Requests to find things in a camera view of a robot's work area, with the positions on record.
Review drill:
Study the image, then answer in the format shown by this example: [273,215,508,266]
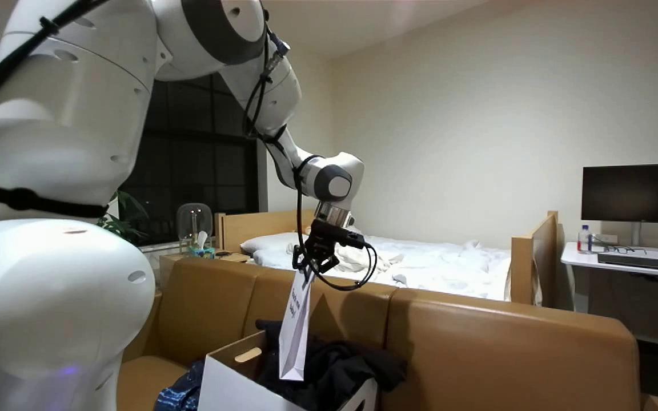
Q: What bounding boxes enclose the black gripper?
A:
[289,217,344,289]

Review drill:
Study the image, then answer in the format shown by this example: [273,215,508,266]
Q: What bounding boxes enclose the white cardboard box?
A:
[197,329,382,411]

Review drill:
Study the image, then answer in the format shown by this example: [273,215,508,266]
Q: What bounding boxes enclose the flat white pillow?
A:
[238,230,303,260]

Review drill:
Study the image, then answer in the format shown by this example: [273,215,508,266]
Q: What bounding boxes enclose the black clothing pile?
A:
[256,318,409,411]

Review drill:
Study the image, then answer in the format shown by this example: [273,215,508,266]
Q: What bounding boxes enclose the glass dome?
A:
[175,201,215,257]

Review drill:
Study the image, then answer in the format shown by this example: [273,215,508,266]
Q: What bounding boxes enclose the white duvet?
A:
[377,235,512,300]

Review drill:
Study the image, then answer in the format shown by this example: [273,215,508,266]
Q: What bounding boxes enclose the dark window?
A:
[118,71,264,246]

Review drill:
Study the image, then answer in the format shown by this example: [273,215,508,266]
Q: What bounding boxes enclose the plastic bag with blue contents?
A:
[153,361,208,411]

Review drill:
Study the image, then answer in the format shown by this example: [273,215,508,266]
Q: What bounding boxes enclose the green potted plant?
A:
[99,190,153,246]

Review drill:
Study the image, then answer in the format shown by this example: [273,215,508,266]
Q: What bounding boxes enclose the white desk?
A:
[560,239,658,352]

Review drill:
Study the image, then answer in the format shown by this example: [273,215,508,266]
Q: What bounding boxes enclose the small plastic bottle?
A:
[578,222,597,256]

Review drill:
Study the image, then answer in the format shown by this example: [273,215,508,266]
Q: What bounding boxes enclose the black keyboard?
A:
[597,251,658,274]

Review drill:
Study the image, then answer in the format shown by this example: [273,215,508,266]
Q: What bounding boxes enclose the black computer monitor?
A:
[580,160,658,246]

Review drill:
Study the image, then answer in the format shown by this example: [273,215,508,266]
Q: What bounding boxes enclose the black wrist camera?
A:
[332,225,367,251]

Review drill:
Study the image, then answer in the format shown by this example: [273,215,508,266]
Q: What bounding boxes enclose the wooden frame bed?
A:
[213,207,566,306]

